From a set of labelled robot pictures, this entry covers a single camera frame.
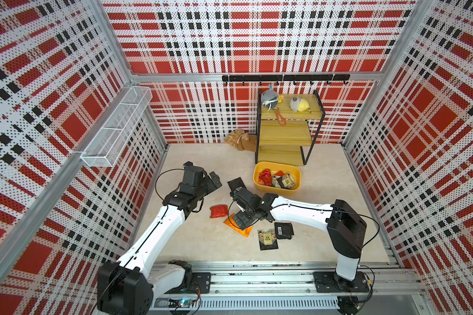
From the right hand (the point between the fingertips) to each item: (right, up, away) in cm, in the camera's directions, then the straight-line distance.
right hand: (248, 211), depth 86 cm
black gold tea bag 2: (+21, +12, +16) cm, 29 cm away
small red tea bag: (+9, +14, +16) cm, 23 cm away
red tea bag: (+17, +16, +20) cm, 31 cm away
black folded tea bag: (+16, -9, +1) cm, 18 cm away
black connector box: (+36, -29, -17) cm, 49 cm away
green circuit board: (-24, -29, -16) cm, 41 cm away
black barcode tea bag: (-7, +11, +19) cm, 23 cm away
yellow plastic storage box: (+14, +20, +20) cm, 31 cm away
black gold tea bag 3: (+8, -12, -1) cm, 14 cm away
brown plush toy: (-4, +35, +24) cm, 42 cm away
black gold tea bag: (+15, +12, +14) cm, 24 cm away
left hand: (-15, +14, -3) cm, 20 cm away
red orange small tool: (+15, +41, 0) cm, 43 cm away
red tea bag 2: (-14, -1, +6) cm, 15 cm away
